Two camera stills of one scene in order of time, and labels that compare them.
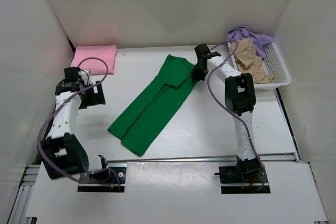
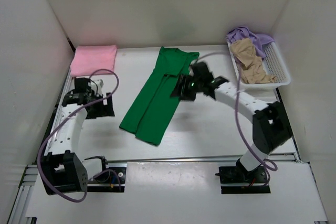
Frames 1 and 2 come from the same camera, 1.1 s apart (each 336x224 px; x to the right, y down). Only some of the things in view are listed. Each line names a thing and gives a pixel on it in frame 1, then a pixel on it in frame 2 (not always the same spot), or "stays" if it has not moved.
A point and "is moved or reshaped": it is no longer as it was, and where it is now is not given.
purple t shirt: (259, 40) stays
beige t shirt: (249, 62) stays
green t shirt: (148, 113) is moved or reshaped
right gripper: (195, 76) → (182, 80)
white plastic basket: (274, 63) stays
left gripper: (96, 98) → (105, 110)
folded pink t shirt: (107, 52) stays
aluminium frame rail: (19, 213) stays
